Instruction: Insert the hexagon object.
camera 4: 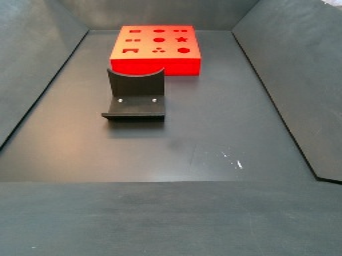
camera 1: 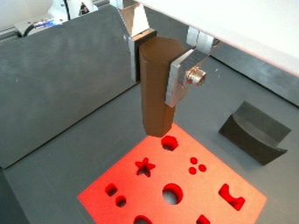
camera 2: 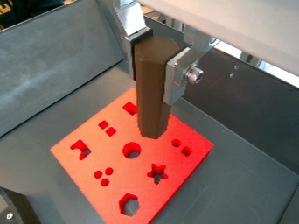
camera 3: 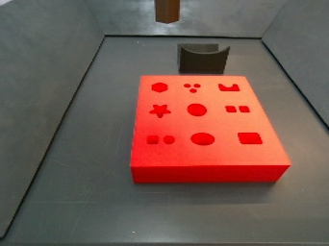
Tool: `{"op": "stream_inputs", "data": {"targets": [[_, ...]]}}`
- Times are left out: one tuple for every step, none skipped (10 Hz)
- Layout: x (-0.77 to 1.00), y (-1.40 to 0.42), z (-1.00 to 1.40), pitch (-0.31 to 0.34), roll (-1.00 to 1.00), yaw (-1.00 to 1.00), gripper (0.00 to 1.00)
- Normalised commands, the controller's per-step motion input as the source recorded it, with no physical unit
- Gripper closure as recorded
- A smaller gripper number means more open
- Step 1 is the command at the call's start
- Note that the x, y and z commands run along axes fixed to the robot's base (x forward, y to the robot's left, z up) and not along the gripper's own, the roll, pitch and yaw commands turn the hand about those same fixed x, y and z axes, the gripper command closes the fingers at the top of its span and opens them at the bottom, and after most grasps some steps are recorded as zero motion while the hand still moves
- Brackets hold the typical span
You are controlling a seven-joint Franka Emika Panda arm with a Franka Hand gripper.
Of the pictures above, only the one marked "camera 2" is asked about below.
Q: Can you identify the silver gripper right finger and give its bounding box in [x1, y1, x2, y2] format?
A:
[163, 26, 220, 105]

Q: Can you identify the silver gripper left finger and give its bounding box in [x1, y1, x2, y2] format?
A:
[113, 0, 151, 79]

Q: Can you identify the brown hexagonal peg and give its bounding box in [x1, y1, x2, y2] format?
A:
[134, 37, 180, 139]

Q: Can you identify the person in dark shirt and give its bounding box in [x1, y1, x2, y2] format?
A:
[0, 0, 64, 31]

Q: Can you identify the red shape-sorting board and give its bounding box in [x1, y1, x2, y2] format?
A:
[50, 89, 212, 224]

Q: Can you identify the black box device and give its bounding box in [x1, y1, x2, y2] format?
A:
[0, 186, 41, 224]

